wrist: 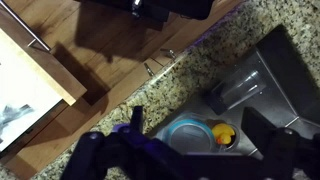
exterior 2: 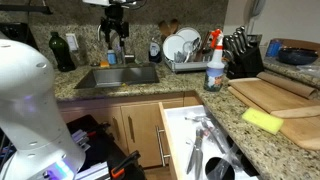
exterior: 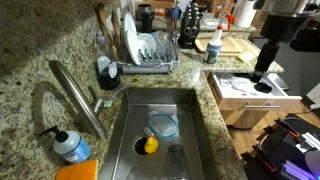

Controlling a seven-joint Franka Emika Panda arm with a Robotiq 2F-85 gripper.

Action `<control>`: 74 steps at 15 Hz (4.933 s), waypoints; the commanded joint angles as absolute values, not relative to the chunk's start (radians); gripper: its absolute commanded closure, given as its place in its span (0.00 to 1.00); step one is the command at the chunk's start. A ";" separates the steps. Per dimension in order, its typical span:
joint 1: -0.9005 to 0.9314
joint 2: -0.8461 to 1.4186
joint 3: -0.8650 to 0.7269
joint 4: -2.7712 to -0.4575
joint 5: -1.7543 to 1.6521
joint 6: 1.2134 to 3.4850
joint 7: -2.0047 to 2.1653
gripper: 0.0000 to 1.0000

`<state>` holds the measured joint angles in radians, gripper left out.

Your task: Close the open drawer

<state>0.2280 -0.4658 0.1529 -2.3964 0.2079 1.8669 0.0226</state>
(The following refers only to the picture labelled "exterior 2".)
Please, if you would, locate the open white wooden drawer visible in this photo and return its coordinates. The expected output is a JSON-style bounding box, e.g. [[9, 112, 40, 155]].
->
[[159, 103, 260, 180]]

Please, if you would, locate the blue soap pump bottle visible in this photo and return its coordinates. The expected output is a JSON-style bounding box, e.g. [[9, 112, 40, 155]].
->
[[107, 49, 117, 65]]

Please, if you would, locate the wooden cabinet door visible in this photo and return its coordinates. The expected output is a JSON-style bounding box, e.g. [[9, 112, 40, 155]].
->
[[121, 103, 162, 168]]

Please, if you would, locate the white spray bottle orange trigger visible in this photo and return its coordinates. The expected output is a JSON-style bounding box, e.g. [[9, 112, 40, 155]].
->
[[204, 29, 225, 92]]

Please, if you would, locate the kitchen knife in drawer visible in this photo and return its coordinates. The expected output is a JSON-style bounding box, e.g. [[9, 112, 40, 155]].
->
[[187, 129, 204, 180]]

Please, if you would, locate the white wall outlet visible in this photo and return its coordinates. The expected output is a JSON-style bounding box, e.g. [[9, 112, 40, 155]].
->
[[66, 33, 79, 51]]

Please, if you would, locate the yellow sponge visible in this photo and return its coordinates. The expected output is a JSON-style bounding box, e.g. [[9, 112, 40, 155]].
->
[[242, 108, 284, 134]]

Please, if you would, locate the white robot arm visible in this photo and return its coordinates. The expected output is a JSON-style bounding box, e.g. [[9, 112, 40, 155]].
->
[[0, 39, 85, 180]]

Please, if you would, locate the upper wooden cutting board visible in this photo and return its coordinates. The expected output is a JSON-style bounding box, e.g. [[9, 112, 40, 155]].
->
[[229, 78, 320, 119]]

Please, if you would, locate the large white plate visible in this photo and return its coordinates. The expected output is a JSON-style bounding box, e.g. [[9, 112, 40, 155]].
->
[[162, 34, 185, 60]]

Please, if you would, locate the grey dish drying rack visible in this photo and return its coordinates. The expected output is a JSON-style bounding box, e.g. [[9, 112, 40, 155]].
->
[[164, 52, 213, 73]]

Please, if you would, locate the black knife block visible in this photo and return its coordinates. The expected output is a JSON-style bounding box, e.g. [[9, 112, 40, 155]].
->
[[223, 26, 264, 79]]

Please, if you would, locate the black tool bag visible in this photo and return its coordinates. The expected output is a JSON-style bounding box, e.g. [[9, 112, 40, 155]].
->
[[67, 115, 147, 180]]

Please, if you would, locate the stainless steel sink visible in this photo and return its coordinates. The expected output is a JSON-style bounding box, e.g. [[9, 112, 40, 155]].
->
[[75, 66, 159, 89]]

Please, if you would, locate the camera tripod mount black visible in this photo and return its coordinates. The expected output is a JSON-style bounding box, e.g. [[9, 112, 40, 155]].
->
[[97, 2, 129, 65]]

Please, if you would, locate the dark blue bowl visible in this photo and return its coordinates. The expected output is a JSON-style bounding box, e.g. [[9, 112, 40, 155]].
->
[[278, 48, 319, 65]]

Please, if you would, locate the lower wooden cutting board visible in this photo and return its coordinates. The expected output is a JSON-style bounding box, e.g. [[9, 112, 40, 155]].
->
[[228, 86, 320, 150]]

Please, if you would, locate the wooden cutting board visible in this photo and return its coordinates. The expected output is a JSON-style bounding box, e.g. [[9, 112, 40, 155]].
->
[[229, 78, 320, 119], [228, 86, 320, 150]]

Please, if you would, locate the dark dish soap bottle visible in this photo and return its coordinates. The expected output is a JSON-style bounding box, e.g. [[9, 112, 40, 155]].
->
[[149, 38, 161, 63]]

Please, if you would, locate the orange sponge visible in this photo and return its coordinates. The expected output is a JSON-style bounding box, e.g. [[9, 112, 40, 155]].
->
[[100, 61, 110, 68]]

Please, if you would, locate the wooden spoon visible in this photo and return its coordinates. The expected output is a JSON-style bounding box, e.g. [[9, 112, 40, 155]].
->
[[158, 21, 171, 37]]

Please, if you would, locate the dark green glass bottle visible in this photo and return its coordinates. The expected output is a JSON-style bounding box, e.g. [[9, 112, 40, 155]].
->
[[49, 32, 76, 72]]

